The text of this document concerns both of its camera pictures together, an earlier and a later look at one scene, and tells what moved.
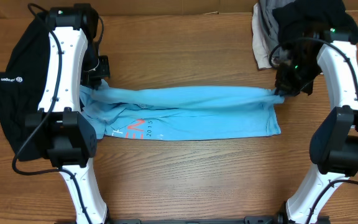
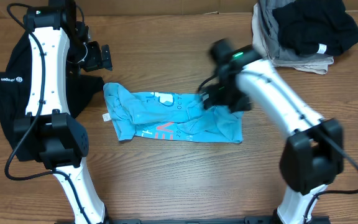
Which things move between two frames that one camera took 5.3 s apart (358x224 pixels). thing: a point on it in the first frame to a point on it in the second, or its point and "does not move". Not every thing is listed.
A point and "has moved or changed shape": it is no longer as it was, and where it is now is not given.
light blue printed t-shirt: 155,112 has moved or changed shape
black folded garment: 315,17 does not move
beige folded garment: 260,48 does not move
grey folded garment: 269,22 does not move
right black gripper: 286,87 to 243,103
